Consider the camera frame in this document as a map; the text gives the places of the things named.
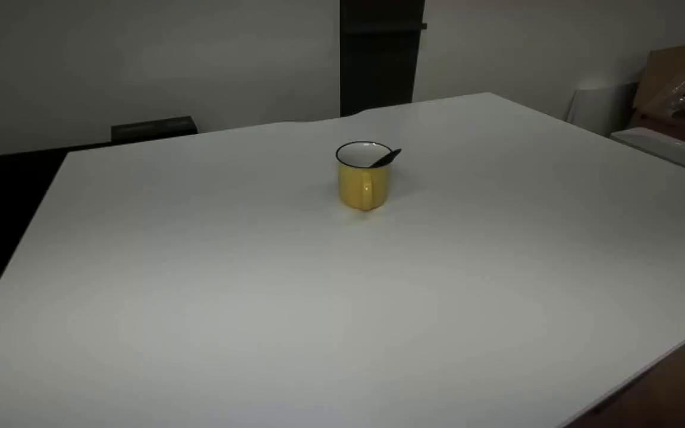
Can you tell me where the black pen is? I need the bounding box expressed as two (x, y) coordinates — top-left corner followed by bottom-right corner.
(372, 150), (403, 169)

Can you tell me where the yellow enamel mug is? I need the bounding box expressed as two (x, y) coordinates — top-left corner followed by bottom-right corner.
(335, 140), (391, 213)

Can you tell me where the dark vertical pillar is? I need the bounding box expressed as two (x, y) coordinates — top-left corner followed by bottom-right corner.
(340, 0), (426, 116)

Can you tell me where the white chair back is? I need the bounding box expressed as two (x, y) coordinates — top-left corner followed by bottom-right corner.
(566, 78), (638, 135)

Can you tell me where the white side table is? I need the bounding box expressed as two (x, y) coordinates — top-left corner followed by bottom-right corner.
(612, 126), (685, 166)

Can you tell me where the cardboard box with clutter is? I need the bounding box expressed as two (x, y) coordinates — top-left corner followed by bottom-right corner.
(630, 46), (685, 140)

